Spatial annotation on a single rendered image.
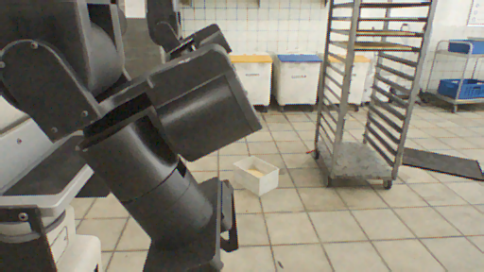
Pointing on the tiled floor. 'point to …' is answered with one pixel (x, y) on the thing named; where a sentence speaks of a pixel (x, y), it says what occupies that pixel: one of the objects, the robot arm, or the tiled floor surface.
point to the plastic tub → (256, 176)
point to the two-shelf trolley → (460, 80)
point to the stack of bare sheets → (442, 163)
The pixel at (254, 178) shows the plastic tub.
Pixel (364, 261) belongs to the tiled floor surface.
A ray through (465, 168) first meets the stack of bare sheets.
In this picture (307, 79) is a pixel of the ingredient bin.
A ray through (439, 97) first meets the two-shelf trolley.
